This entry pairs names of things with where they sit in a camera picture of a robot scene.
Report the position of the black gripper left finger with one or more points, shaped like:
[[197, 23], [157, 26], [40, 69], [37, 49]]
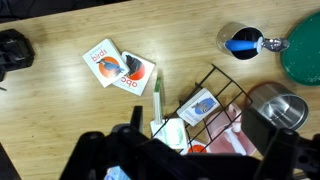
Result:
[[86, 159]]

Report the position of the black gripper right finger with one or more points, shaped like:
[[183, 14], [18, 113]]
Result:
[[283, 149]]

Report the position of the green plate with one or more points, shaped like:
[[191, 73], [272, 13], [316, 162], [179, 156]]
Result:
[[301, 61]]

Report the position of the thin green edged book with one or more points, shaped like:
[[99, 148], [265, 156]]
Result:
[[157, 101]]

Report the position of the abc board book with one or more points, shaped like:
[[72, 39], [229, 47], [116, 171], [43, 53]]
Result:
[[140, 70]]

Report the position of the blue bird small book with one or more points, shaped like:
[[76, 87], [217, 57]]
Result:
[[198, 107]]

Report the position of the birds board book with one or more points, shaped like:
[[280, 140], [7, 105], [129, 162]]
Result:
[[106, 63]]

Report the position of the stainless steel bowl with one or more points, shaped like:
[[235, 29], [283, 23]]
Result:
[[280, 106]]

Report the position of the pink mug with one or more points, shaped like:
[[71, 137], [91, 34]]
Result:
[[224, 133]]

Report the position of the black device on table edge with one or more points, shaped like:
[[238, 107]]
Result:
[[16, 52]]

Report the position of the steel cup with dark interior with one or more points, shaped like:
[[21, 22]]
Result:
[[238, 31]]

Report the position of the black wire book rack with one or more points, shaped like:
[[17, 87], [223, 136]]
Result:
[[226, 91]]

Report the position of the blue handled spoon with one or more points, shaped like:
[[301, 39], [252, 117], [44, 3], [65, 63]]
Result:
[[273, 45]]

